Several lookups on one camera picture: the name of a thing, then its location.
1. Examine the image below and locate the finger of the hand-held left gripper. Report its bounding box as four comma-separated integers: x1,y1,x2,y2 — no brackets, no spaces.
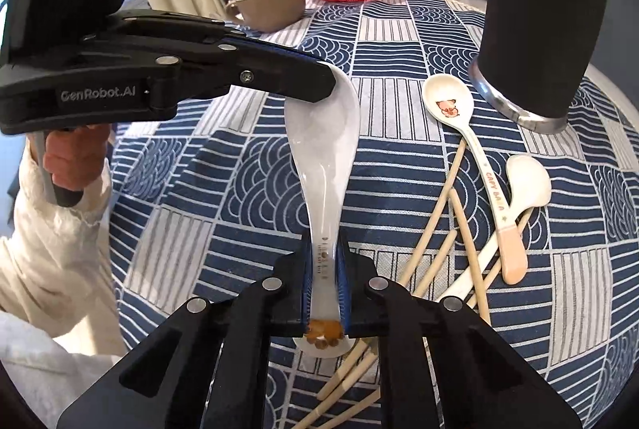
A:
167,52,337,105
107,9,323,63

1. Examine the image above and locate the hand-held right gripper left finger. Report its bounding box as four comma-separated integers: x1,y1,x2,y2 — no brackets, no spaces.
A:
56,229,320,429

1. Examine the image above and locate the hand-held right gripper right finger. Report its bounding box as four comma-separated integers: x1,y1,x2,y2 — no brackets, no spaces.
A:
335,234,582,429

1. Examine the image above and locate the white ceramic soup spoon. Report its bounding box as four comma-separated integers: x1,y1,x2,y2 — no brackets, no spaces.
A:
284,62,361,357

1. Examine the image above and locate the wooden chopstick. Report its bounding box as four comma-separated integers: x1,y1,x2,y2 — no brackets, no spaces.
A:
300,230,457,429
319,140,470,400
449,190,491,324
469,210,532,307

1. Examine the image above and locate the printed spoon with pink handle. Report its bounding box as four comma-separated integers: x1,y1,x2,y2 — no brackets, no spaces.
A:
422,74,529,286

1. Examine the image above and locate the small cream spoon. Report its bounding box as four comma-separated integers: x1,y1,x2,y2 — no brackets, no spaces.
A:
439,154,552,307

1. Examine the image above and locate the black utensil holder cup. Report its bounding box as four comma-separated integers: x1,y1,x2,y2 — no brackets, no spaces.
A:
468,0,611,134

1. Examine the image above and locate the person's left forearm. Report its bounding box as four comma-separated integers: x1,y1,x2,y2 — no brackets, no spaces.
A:
0,137,127,355

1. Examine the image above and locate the person's left hand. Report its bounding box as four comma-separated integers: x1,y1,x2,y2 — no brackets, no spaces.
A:
42,124,111,194

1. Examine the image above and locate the brown ceramic mug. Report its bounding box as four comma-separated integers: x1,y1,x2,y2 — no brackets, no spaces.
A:
224,0,306,33

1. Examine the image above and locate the person's white clothing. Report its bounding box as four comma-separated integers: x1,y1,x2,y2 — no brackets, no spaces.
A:
0,309,125,429

